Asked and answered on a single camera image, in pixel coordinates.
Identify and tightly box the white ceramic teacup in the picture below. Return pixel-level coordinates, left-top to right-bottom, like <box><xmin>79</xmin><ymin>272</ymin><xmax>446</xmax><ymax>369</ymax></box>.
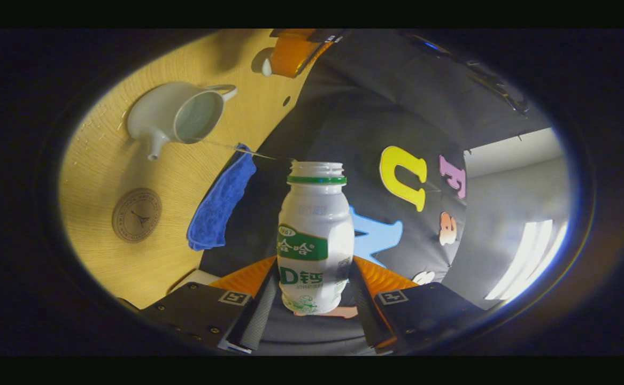
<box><xmin>126</xmin><ymin>81</ymin><xmax>237</xmax><ymax>162</ymax></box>

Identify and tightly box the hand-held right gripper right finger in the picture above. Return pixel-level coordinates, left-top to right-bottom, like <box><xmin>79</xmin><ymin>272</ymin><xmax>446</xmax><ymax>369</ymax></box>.
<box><xmin>345</xmin><ymin>255</ymin><xmax>488</xmax><ymax>353</ymax></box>

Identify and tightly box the blue folded towel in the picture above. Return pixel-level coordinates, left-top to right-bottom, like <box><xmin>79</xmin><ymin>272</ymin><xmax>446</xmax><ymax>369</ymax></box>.
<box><xmin>187</xmin><ymin>143</ymin><xmax>257</xmax><ymax>251</ymax></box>

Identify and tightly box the black backdrop cloth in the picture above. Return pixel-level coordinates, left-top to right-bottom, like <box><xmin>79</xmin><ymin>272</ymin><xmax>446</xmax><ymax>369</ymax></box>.
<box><xmin>199</xmin><ymin>29</ymin><xmax>553</xmax><ymax>356</ymax></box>

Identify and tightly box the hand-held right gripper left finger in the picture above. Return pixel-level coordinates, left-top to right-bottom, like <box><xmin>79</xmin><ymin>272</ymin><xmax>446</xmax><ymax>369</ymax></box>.
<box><xmin>151</xmin><ymin>256</ymin><xmax>281</xmax><ymax>355</ymax></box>

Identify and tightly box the white green label water bottle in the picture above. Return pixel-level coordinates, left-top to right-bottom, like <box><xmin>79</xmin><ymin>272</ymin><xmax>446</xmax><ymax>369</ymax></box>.
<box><xmin>276</xmin><ymin>161</ymin><xmax>355</xmax><ymax>315</ymax></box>

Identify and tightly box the ceiling light panel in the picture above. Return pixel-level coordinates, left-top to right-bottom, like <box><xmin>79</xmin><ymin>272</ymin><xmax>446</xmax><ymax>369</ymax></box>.
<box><xmin>486</xmin><ymin>219</ymin><xmax>569</xmax><ymax>301</ymax></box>

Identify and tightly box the round brown coaster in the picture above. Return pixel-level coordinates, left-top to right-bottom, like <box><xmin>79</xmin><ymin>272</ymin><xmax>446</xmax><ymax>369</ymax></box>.
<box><xmin>112</xmin><ymin>188</ymin><xmax>163</xmax><ymax>244</ymax></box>

